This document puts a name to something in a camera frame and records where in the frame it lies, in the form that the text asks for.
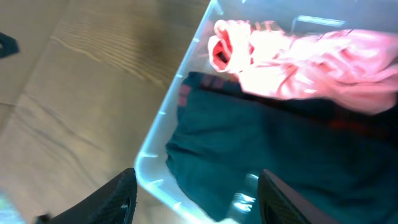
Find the pink garment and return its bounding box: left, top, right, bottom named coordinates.
left=208, top=20, right=397, bottom=115

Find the red navy plaid shirt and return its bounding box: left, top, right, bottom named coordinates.
left=178, top=72, right=397, bottom=141

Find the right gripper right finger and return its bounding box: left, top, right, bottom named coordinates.
left=257, top=169, right=338, bottom=224

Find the dark navy garment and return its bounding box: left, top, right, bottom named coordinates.
left=166, top=89, right=397, bottom=223

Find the clear plastic storage container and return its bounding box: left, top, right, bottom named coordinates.
left=134, top=0, right=397, bottom=223

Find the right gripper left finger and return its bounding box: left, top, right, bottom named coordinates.
left=35, top=168, right=137, bottom=224

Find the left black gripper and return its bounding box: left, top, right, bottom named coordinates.
left=0, top=33, right=20, bottom=58

